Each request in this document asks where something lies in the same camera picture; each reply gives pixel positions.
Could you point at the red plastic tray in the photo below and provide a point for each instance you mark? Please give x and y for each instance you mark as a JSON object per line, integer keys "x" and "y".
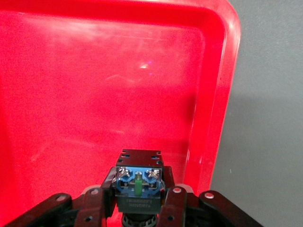
{"x": 94, "y": 82}

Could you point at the dark grey table mat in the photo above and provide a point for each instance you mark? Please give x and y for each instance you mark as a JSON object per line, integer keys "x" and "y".
{"x": 272, "y": 118}

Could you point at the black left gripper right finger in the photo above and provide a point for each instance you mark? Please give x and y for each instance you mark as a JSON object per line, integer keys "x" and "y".
{"x": 175, "y": 208}

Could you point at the black blue push-button switch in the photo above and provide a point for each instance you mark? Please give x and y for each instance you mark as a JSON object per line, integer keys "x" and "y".
{"x": 139, "y": 203}

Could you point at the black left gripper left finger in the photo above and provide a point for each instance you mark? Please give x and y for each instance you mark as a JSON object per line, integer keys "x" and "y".
{"x": 92, "y": 205}

